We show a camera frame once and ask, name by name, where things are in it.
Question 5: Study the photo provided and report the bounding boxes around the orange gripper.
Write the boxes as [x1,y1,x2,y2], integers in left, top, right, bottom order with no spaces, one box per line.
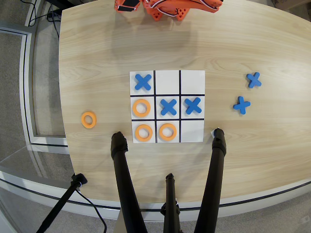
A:
[114,0,142,13]

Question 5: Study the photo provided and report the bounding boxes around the orange foam ring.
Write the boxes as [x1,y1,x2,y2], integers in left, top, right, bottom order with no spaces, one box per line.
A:
[134,124,154,142]
[81,111,98,129]
[131,99,152,118]
[158,123,178,141]

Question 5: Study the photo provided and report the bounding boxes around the blue foam cross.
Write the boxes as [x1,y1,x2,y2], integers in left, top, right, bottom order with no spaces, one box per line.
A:
[134,73,153,92]
[233,96,251,115]
[160,99,178,116]
[184,97,203,116]
[246,72,262,89]

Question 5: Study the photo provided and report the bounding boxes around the white tic-tac-toe board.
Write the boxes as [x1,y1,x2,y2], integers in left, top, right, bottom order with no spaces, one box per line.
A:
[129,70,206,144]

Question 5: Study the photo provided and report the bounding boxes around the short black tripod leg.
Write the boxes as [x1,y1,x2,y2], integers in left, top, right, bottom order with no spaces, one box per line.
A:
[159,173,182,233]

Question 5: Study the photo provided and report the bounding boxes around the thin black stand pole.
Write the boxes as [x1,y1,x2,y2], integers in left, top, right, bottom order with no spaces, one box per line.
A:
[35,173,88,233]

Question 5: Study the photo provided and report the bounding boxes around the black floor cables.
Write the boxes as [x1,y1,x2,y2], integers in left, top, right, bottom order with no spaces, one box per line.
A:
[24,0,61,41]

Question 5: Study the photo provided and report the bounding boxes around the white partition frame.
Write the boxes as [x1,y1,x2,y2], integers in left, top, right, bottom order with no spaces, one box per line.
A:
[0,21,70,153]

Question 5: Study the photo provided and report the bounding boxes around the black cable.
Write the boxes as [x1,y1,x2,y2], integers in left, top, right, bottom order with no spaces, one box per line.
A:
[74,188,108,233]

